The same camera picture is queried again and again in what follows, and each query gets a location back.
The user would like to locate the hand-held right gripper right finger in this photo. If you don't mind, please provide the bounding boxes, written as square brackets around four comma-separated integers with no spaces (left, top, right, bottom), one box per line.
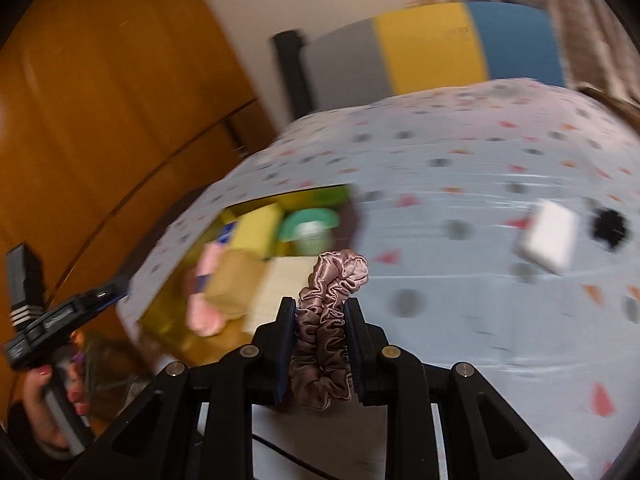
[344,297,573,480]

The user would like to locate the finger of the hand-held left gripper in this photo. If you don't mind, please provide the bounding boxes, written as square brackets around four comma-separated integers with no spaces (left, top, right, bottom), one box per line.
[75,280,130,311]

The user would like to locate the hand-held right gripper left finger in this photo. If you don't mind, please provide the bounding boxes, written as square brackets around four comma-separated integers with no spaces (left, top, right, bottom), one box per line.
[90,296,299,480]

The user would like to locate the pink satin scrunchie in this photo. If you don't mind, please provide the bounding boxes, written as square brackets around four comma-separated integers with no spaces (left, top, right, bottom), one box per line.
[290,249,370,411]

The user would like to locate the gold rectangular tray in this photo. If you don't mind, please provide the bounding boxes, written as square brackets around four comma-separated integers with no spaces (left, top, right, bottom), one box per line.
[117,184,363,368]

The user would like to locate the cream wedge sponge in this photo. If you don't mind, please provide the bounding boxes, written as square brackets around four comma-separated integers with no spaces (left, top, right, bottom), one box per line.
[242,258,321,336]

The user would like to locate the pink towel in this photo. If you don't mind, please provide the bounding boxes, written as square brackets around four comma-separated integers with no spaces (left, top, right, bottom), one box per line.
[186,242,236,338]

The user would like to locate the tan sponge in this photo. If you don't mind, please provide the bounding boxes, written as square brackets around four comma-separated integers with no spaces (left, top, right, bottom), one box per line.
[205,250,268,321]

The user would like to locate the yellow sponge with green pad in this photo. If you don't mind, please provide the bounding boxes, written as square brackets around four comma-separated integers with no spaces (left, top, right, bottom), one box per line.
[232,203,283,261]

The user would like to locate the brown teardrop makeup sponge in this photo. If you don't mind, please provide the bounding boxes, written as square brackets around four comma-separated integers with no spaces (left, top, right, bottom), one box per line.
[332,207,361,256]

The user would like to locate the green makeup sponge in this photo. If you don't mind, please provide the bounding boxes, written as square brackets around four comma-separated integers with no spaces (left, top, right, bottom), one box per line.
[277,208,341,256]

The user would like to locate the person's left hand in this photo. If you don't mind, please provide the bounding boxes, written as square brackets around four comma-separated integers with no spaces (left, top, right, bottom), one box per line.
[21,360,92,449]

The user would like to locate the printed light blue tablecloth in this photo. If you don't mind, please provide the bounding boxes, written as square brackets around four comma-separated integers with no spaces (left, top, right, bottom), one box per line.
[117,77,640,480]

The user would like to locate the wooden cabinet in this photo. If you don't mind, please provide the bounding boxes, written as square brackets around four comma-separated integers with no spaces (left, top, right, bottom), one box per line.
[0,0,278,441]

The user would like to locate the white rectangular sponge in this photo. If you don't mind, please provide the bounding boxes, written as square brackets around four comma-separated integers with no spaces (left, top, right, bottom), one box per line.
[515,201,576,276]

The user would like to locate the black scrunchie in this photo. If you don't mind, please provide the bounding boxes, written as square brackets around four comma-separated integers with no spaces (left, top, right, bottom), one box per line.
[590,207,630,250]

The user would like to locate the beige patterned curtain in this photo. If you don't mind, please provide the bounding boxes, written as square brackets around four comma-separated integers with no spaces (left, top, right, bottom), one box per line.
[392,0,640,126]

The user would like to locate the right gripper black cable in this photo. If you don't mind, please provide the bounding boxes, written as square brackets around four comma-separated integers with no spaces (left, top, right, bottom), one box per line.
[252,435,326,480]

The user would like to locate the black chair frame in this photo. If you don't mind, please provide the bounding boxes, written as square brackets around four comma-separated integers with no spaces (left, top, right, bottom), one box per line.
[272,31,316,118]

